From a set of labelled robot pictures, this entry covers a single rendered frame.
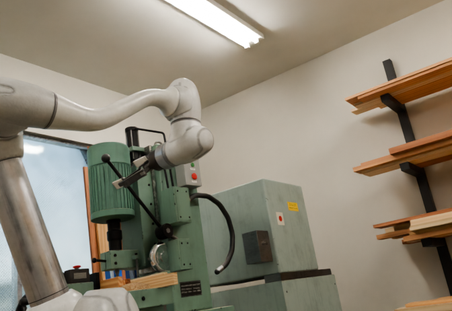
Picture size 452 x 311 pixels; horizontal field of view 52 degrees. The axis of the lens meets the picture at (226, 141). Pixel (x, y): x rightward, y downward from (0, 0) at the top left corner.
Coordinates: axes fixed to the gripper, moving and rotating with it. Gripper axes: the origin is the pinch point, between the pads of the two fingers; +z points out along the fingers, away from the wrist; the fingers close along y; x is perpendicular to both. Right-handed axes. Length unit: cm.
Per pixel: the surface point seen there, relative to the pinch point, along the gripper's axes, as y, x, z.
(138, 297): -30.1, -31.6, -1.9
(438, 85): 215, -100, -61
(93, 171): 6.4, 5.0, 23.1
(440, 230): 126, -152, -43
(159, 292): -22.7, -37.1, -1.9
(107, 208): -3.0, -8.5, 18.6
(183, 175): 30.9, -20.6, 8.2
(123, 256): -10.0, -27.1, 20.4
